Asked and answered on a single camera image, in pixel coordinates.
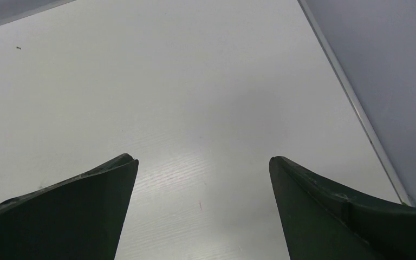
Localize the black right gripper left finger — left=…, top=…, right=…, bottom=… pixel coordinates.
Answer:
left=0, top=154, right=139, bottom=259

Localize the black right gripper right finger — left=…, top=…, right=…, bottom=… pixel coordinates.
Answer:
left=269, top=157, right=416, bottom=259

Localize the aluminium table edge rail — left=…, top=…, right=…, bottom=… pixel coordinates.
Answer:
left=298, top=0, right=416, bottom=206

